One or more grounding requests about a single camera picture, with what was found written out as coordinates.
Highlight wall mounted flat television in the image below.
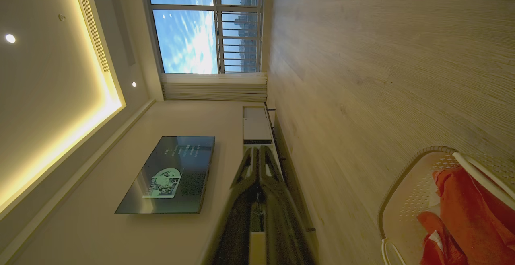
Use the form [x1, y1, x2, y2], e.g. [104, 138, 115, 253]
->
[115, 136, 216, 215]

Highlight orange garment with white lining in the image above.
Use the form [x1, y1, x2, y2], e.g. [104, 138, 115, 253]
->
[432, 166, 515, 265]

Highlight white low media cabinet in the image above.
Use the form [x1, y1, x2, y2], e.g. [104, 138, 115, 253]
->
[242, 103, 317, 233]

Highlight cream sheer curtain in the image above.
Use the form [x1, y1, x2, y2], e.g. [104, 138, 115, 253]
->
[160, 72, 268, 102]

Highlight orange garment with cream collar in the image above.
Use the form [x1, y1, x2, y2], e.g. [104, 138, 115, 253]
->
[416, 211, 470, 265]

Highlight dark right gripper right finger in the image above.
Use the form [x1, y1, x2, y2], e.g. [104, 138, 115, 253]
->
[259, 145, 317, 265]

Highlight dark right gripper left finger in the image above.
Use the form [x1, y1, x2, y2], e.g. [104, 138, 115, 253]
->
[205, 146, 259, 265]

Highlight warm cove light strip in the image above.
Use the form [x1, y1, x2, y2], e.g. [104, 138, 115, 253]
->
[0, 0, 126, 214]

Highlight large glass window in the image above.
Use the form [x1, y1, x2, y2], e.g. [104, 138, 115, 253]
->
[144, 0, 265, 75]

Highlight cream perforated laundry basket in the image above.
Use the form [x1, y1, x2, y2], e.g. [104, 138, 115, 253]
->
[377, 146, 515, 265]

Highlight long ceiling air vent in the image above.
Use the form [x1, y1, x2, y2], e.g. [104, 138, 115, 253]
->
[72, 0, 110, 73]

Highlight balcony metal railing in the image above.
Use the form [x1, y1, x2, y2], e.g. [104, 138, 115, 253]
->
[213, 0, 263, 73]

